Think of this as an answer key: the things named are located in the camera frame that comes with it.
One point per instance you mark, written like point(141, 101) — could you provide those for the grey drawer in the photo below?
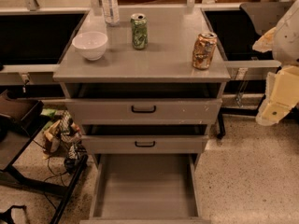
point(143, 111)
point(144, 144)
point(145, 189)

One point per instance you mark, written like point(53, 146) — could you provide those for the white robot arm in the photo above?
point(286, 45)

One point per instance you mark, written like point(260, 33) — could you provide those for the white ceramic bowl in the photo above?
point(90, 45)

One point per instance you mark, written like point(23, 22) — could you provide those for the green soda can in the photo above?
point(139, 31)

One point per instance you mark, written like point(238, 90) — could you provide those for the grey drawer cabinet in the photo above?
point(161, 71)

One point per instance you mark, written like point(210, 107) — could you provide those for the grey middle drawer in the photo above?
point(144, 144)

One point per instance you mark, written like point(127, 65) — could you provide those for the orange soda can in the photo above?
point(203, 50)

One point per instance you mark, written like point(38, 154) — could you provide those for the black side table left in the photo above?
point(21, 121)

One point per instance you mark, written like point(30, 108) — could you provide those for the pile of snack bags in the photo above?
point(61, 131)

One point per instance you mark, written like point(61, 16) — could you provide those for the grey bottom drawer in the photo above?
point(145, 189)

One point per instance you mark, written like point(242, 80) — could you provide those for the grey top drawer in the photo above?
point(143, 111)

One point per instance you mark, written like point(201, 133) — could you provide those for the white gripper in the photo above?
point(288, 42)

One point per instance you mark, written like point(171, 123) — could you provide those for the clear plastic water bottle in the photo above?
point(111, 12)

